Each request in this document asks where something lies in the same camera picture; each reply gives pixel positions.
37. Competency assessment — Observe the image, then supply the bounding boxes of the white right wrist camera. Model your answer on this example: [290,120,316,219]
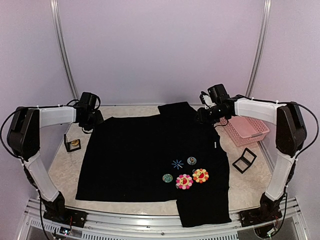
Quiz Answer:
[199,91,216,109]

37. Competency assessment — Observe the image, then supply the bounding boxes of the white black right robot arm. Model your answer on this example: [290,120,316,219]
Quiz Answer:
[197,84,315,222]

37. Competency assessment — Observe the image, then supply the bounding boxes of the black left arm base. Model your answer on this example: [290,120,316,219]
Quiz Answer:
[41,192,88,228]

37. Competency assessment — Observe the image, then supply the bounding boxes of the orange flower plush badge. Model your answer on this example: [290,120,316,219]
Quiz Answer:
[192,168,209,184]

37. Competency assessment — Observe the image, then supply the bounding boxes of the pink flower plush badge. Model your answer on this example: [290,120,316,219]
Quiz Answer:
[175,174,194,190]

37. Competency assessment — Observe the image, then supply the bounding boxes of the grey aluminium right corner post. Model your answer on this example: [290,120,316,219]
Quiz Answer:
[245,0,272,98]

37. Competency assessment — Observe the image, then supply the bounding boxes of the grey aluminium front rail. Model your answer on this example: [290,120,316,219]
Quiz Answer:
[23,199,301,240]

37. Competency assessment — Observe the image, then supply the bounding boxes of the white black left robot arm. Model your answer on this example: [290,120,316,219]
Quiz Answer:
[0,92,104,223]

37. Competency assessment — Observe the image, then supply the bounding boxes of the grey aluminium corner post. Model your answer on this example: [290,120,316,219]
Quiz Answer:
[245,0,272,98]
[49,0,79,99]

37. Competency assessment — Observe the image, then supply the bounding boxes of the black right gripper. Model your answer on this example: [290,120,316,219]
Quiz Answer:
[195,104,228,124]

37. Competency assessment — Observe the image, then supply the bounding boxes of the black brooch box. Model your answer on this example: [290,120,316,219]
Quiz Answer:
[232,147,257,174]
[63,134,81,153]

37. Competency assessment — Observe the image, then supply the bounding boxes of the gold round brooch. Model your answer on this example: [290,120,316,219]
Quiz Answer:
[71,140,79,146]

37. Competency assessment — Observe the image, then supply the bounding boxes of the pink plastic basket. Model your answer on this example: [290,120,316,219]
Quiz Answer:
[219,116,270,147]

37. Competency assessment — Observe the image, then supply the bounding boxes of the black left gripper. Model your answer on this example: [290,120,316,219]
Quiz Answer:
[82,109,105,131]

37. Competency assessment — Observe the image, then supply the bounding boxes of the grey aluminium left corner post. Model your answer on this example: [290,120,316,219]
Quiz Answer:
[49,0,79,99]

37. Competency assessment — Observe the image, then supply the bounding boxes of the teal round brooch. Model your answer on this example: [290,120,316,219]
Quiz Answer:
[162,173,173,183]

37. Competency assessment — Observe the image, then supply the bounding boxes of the black t-shirt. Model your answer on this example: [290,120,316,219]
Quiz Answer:
[75,102,231,227]

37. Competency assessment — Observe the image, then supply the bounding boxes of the round portrait pin badge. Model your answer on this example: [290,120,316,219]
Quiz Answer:
[187,156,197,166]

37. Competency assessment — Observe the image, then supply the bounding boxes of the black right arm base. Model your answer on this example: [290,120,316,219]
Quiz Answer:
[239,193,286,227]

